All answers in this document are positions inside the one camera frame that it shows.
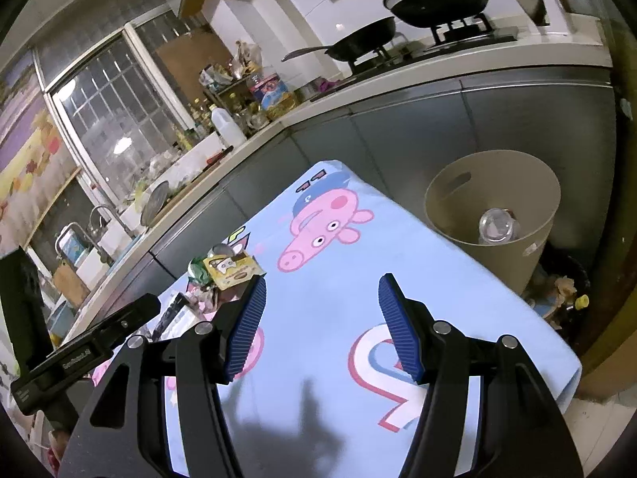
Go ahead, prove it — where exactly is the crushed green soda can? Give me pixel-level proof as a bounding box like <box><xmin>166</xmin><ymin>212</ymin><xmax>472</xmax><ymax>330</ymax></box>
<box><xmin>188</xmin><ymin>243</ymin><xmax>234</xmax><ymax>286</ymax></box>

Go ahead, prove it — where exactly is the yellow snack wrapper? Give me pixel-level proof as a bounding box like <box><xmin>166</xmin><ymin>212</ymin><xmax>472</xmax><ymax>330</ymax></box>
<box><xmin>212</xmin><ymin>251</ymin><xmax>264</xmax><ymax>290</ymax></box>

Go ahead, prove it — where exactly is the clear plastic bottle green cap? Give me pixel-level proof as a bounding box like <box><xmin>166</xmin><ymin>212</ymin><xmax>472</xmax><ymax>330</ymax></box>
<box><xmin>478</xmin><ymin>207</ymin><xmax>520</xmax><ymax>245</ymax></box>

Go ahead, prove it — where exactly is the chrome kitchen faucet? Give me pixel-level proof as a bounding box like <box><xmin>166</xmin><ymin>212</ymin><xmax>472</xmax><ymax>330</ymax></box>
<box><xmin>88</xmin><ymin>203</ymin><xmax>135</xmax><ymax>239</ymax></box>

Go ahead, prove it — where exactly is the beige trash bin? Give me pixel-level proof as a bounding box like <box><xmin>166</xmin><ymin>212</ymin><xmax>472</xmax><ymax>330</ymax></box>
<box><xmin>424</xmin><ymin>150</ymin><xmax>561</xmax><ymax>295</ymax></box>

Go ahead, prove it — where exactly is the wooden cutting board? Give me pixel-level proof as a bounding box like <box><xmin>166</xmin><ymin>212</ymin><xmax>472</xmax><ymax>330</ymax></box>
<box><xmin>53</xmin><ymin>262</ymin><xmax>90</xmax><ymax>310</ymax></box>

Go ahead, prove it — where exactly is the Peppa Pig blue tablecloth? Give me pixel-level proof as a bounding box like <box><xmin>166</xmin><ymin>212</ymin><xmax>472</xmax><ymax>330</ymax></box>
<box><xmin>88</xmin><ymin>160</ymin><xmax>583</xmax><ymax>478</ymax></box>

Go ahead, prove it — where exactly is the glass pot lid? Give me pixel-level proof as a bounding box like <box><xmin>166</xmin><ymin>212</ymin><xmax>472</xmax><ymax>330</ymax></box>
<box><xmin>141</xmin><ymin>181</ymin><xmax>170</xmax><ymax>228</ymax></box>

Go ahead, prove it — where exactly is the white plastic jug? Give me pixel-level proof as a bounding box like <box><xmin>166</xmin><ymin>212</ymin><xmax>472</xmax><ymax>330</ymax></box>
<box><xmin>209</xmin><ymin>104</ymin><xmax>247</xmax><ymax>148</ymax></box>

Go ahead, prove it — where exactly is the cooking oil bottle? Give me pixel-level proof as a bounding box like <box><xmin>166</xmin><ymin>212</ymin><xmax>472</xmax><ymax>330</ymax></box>
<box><xmin>248</xmin><ymin>72</ymin><xmax>298</xmax><ymax>121</ymax></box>

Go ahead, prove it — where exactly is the gas stove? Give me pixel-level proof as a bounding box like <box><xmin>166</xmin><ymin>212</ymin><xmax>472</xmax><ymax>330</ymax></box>
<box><xmin>307</xmin><ymin>14</ymin><xmax>519</xmax><ymax>102</ymax></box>

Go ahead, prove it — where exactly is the black frying pan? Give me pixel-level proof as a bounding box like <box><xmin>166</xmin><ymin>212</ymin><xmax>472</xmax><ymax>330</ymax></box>
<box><xmin>282</xmin><ymin>16</ymin><xmax>396</xmax><ymax>64</ymax></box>

